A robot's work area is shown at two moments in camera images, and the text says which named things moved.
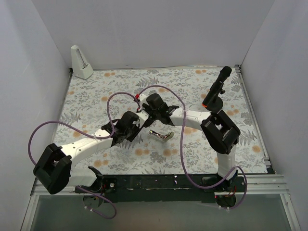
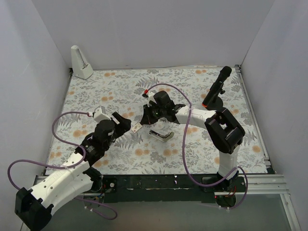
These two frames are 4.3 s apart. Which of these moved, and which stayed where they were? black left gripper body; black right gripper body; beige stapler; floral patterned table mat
Moved: black left gripper body
Stayed: black right gripper body; beige stapler; floral patterned table mat
